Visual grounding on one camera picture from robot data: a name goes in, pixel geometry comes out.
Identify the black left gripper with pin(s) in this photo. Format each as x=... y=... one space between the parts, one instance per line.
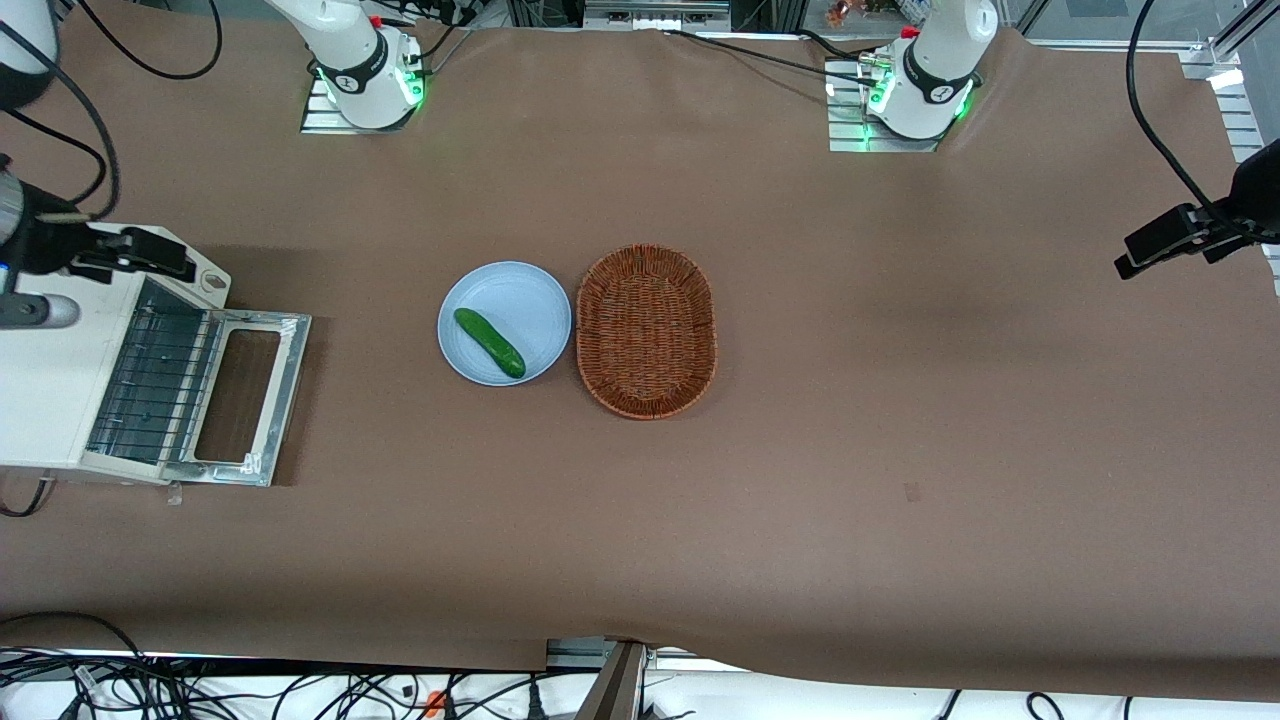
x=1252 y=199

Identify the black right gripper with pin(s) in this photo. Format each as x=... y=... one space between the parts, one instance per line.
x=48 y=243

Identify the oven door with glass window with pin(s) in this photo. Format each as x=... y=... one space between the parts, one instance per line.
x=290 y=400

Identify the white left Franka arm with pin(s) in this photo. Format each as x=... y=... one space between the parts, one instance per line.
x=940 y=60

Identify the round oven control knob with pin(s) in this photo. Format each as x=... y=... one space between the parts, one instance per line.
x=210 y=282

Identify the white toaster oven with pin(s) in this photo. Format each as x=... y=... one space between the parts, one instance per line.
x=60 y=380

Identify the clear tape piece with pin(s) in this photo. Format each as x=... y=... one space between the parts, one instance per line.
x=175 y=493

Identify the green cucumber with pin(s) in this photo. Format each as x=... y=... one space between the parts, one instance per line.
x=490 y=343

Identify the light blue plate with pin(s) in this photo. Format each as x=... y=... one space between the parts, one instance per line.
x=520 y=300

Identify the brown paper table cover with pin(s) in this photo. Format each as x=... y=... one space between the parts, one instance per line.
x=800 y=500

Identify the brown wicker basket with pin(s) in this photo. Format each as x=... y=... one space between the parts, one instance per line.
x=645 y=330

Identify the aluminium table frame profile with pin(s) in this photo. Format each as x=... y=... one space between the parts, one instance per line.
x=1240 y=120

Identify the aluminium right arm base plate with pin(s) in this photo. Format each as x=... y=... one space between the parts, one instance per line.
x=312 y=120

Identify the aluminium left arm base plate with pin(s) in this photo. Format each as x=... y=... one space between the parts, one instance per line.
x=845 y=135

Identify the aluminium rear frame bar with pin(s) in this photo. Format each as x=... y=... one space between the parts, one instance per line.
x=655 y=15

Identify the aluminium frame post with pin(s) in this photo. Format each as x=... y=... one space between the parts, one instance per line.
x=615 y=690

